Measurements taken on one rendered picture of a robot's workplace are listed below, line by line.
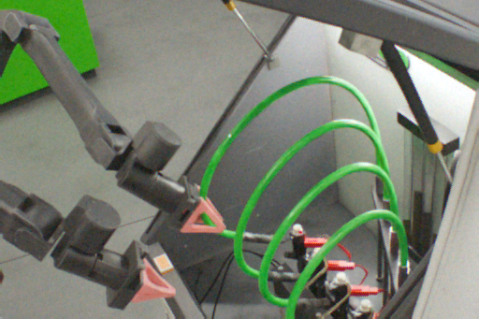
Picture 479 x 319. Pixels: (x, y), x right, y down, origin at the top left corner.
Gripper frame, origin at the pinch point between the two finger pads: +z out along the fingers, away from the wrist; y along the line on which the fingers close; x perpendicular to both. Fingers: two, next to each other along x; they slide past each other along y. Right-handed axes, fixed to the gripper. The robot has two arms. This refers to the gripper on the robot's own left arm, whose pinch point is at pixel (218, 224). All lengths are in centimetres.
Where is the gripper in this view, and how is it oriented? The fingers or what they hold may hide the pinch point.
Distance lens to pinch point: 112.8
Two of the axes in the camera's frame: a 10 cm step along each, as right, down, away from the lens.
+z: 8.0, 4.9, 3.3
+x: -5.7, 8.0, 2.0
